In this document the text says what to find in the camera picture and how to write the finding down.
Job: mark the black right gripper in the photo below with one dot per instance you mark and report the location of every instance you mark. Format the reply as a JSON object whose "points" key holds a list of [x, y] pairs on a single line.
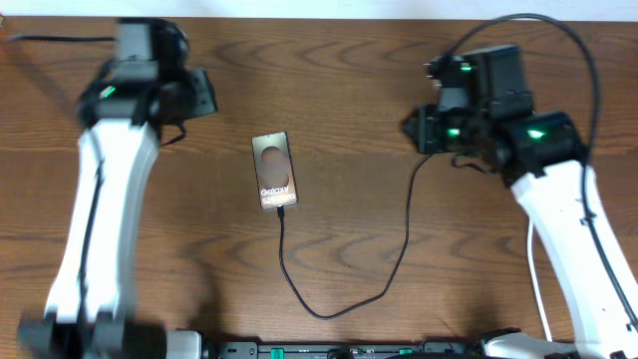
{"points": [[429, 120]]}

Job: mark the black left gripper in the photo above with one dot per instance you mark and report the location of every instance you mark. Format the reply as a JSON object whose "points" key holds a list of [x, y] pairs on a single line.
{"points": [[205, 95]]}

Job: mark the Galaxy S25 Ultra smartphone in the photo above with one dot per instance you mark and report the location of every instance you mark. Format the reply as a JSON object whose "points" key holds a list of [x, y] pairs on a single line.
{"points": [[274, 170]]}

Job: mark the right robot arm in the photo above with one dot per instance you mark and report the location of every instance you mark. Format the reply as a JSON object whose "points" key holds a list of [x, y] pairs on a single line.
{"points": [[484, 109]]}

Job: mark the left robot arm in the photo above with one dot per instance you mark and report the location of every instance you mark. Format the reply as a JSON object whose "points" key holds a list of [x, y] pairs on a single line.
{"points": [[90, 309]]}

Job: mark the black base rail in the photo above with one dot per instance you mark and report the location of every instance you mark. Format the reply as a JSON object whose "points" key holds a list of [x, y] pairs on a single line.
{"points": [[253, 350]]}

